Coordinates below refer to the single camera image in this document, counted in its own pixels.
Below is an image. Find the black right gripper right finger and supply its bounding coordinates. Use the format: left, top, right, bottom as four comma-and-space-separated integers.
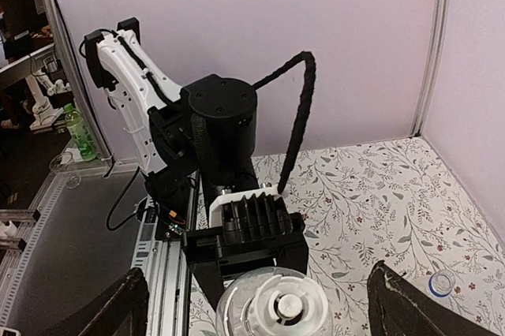
367, 260, 493, 335

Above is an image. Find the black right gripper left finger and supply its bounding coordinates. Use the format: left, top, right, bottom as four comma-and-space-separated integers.
50, 267, 149, 335

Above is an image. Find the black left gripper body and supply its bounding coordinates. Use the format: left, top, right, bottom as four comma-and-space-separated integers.
182, 213, 309, 310

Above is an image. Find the Pepsi bottle blue label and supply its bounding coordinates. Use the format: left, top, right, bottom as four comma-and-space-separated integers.
416, 269, 455, 300

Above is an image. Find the clear plastic bottle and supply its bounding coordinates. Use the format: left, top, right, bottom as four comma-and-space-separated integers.
215, 267, 333, 336

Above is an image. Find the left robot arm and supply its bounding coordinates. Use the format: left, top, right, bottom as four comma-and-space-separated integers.
79, 18, 316, 306

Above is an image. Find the green bottle in background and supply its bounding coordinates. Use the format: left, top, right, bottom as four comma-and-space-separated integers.
64, 103, 97, 162

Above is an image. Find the floral patterned table mat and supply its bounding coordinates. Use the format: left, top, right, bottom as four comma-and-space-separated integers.
189, 136, 505, 336

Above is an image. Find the aluminium front rail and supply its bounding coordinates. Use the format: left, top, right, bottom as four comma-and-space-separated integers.
131, 196, 191, 335

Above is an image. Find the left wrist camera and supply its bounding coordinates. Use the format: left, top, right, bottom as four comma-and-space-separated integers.
208, 185, 305, 246

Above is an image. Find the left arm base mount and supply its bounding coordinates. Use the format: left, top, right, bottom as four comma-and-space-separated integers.
140, 168, 196, 241

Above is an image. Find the left aluminium corner post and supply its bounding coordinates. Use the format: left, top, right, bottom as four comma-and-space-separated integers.
410, 0, 450, 137

